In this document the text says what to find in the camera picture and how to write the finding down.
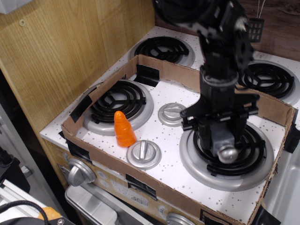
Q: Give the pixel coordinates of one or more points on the silver bottom oven knob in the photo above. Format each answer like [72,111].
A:
[176,219]

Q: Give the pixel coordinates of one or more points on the back left black burner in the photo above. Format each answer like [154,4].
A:
[170,49]

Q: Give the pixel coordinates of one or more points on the orange toy carrot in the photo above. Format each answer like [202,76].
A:
[124,132]

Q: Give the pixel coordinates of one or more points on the silver upper centre knob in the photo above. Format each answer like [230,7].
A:
[169,114]

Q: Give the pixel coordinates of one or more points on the grey pepper shaker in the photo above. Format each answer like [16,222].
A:
[222,143]

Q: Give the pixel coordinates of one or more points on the front right black burner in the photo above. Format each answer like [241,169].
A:
[252,167]

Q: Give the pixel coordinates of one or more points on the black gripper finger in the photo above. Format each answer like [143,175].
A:
[237,126]
[204,134]

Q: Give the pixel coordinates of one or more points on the black burner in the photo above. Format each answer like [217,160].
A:
[129,97]
[170,49]
[273,79]
[252,167]

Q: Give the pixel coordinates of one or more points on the back right black burner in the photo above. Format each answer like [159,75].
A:
[273,79]

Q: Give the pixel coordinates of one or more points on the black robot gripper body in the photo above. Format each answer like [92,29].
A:
[218,103]

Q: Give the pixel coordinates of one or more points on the silver front oven knob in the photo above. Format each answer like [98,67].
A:
[79,173]

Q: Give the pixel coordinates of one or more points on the front left black burner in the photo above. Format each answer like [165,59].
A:
[129,97]

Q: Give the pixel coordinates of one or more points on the silver oven knob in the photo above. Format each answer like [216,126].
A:
[176,219]
[79,173]

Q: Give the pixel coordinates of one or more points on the silver oven door handle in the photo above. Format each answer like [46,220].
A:
[101,208]

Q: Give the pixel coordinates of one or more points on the orange object bottom left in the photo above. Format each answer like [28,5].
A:
[51,213]

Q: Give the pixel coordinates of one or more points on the silver lower centre knob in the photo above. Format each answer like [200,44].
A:
[144,155]

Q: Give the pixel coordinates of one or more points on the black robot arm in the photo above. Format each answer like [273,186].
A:
[222,29]

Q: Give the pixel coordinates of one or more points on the brown cardboard tray wall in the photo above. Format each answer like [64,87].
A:
[168,187]

